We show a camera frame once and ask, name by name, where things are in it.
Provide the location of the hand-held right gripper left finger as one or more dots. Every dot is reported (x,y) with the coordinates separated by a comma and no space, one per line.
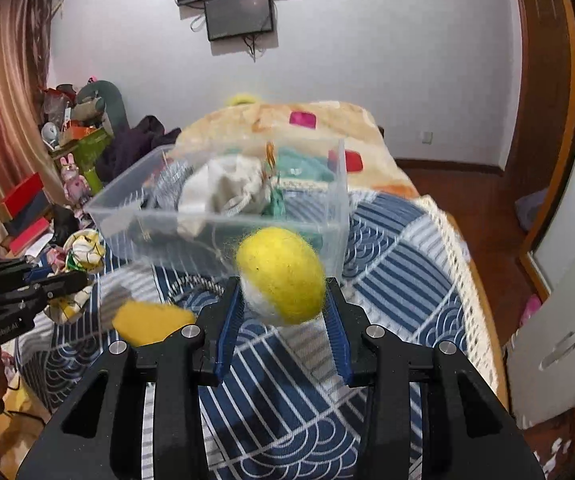
(229,321)

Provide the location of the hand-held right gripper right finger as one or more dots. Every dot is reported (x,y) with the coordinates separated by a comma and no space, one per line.
(336,336)

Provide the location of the white green printed cloth ball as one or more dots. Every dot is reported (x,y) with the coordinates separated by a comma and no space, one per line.
(83,254)

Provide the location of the clear plastic storage box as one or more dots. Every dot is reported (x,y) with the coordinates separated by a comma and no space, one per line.
(217,255)

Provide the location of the yellow and white felt ball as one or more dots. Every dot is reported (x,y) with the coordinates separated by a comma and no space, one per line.
(281,275)

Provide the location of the grey cloth piece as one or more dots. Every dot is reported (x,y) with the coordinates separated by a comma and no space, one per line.
(117,297)

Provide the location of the stack of red boxes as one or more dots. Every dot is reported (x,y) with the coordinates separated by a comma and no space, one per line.
(24,215)

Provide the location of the yellow felt piece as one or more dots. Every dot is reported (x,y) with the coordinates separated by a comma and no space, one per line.
(150,321)

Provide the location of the blue white wave pattern blanket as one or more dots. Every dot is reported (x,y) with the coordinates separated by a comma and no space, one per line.
(287,410)

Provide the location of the pink bunny toy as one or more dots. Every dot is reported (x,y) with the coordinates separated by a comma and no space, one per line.
(74,177)

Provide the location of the green and orange fabric toy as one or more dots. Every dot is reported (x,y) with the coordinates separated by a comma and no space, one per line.
(275,200)

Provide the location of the green cardboard box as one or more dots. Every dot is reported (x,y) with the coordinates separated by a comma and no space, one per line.
(92,157)

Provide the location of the beige cloth pouch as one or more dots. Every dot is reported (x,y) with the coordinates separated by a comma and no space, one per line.
(220,187)

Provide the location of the grey striped cloth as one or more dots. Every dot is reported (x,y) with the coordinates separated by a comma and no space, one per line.
(170,180)

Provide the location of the dark purple clothing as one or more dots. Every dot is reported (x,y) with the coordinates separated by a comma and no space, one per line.
(135,145)

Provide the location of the brown striped curtain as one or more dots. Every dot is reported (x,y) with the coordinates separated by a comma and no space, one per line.
(2,110)

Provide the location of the teal knitted cloth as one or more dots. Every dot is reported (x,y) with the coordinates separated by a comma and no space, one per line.
(301,166)

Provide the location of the green dinosaur plush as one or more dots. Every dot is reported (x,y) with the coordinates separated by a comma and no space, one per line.
(103,102)

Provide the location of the pink object on floor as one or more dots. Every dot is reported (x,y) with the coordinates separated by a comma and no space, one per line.
(532,307)

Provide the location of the orange printed fleece blanket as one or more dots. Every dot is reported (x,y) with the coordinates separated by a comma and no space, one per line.
(277,122)

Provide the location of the yellow plush toy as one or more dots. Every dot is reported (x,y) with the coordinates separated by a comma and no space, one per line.
(241,98)

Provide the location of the white board with holes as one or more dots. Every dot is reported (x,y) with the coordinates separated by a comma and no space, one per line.
(562,330)

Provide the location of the grey bag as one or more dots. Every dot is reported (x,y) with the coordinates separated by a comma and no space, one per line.
(532,210)

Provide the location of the wooden bed frame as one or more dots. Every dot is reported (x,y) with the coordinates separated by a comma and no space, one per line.
(487,320)

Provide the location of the white wall socket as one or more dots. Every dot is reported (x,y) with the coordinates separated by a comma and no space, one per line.
(428,136)

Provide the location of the wooden door frame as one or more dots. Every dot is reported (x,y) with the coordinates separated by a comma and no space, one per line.
(542,110)

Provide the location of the small black wall monitor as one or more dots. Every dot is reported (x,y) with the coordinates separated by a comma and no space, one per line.
(240,14)

